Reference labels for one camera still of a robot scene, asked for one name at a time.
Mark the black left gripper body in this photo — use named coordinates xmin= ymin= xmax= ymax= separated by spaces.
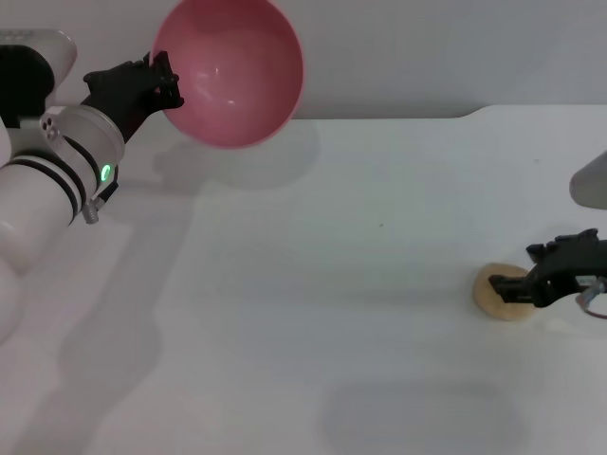
xmin=78 ymin=58 xmax=165 ymax=144

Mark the left arm cable with plug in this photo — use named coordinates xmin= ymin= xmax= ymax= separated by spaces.
xmin=83 ymin=178 xmax=120 ymax=226

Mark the arm cable with plug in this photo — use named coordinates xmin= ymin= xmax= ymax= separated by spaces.
xmin=575 ymin=278 xmax=607 ymax=319
xmin=83 ymin=178 xmax=120 ymax=226

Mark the round tan egg yolk pastry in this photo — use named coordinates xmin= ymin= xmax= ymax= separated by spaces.
xmin=471 ymin=262 xmax=536 ymax=323

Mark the pink plastic bowl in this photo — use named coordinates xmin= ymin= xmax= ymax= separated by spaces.
xmin=150 ymin=0 xmax=304 ymax=151

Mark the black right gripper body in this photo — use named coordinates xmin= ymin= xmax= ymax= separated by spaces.
xmin=532 ymin=227 xmax=607 ymax=309

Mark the right arm cable with plug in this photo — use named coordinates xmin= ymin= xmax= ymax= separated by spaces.
xmin=575 ymin=278 xmax=607 ymax=319

